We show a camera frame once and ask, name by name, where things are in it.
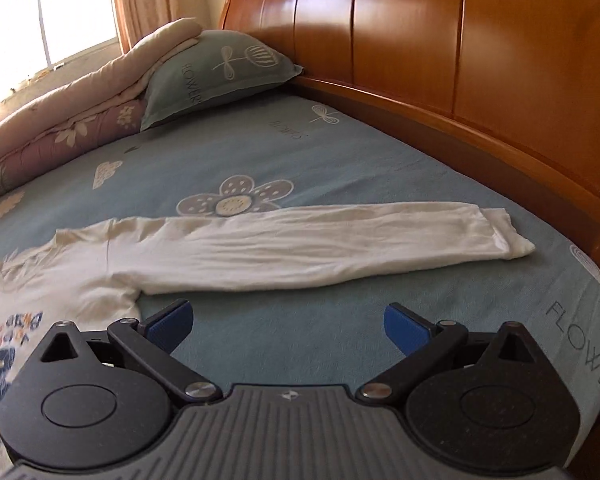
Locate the wooden headboard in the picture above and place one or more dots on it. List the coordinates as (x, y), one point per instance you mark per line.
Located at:
(455, 60)

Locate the bright window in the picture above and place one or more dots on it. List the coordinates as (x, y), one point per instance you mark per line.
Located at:
(40, 20)

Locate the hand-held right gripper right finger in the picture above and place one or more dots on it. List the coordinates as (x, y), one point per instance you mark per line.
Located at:
(405, 327)

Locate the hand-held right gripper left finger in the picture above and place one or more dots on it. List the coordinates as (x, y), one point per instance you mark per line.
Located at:
(172, 325)

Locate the pink patterned curtain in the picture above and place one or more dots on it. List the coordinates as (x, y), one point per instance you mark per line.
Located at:
(145, 0)

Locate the folded pink floral quilt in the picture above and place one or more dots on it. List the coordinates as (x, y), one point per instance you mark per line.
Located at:
(55, 125)

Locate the white printed sweatshirt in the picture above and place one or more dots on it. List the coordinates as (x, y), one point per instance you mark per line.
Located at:
(305, 250)

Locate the teal flower print pillow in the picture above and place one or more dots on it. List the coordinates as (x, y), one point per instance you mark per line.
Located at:
(215, 75)

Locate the blue floral bed sheet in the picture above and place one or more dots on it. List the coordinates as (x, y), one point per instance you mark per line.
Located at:
(355, 160)

